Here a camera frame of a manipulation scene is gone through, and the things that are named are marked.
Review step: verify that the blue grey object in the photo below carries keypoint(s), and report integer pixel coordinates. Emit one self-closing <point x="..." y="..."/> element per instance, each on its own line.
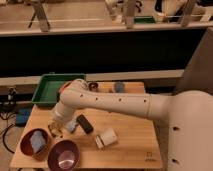
<point x="119" y="87"/>

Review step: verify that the white paper cup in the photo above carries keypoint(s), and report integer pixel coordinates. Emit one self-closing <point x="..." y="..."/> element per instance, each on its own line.
<point x="105" y="138"/>

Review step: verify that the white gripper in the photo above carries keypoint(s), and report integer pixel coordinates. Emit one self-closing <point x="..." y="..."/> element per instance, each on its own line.
<point x="62" y="114"/>

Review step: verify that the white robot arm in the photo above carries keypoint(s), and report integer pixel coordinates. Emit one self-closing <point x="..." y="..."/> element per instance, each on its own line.
<point x="189" y="115"/>

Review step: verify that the blue folded cloth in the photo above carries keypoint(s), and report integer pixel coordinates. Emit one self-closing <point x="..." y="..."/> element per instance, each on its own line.
<point x="37" y="141"/>

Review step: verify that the light blue small packet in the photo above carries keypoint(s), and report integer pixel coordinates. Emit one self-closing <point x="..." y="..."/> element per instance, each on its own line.
<point x="71" y="126"/>

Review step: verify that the black rectangular remote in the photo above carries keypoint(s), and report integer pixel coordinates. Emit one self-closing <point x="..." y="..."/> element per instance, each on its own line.
<point x="85" y="124"/>

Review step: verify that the dark red bowl with cloth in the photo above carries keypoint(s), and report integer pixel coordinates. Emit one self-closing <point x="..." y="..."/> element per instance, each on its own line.
<point x="27" y="149"/>

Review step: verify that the maroon empty bowl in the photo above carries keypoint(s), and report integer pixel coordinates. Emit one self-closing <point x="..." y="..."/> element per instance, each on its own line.
<point x="63" y="156"/>

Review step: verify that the green plastic tray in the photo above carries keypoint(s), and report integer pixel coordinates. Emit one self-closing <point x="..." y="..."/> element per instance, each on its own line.
<point x="46" y="93"/>

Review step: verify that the blue box on floor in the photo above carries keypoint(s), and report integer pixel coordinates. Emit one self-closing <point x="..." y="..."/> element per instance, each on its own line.
<point x="22" y="116"/>

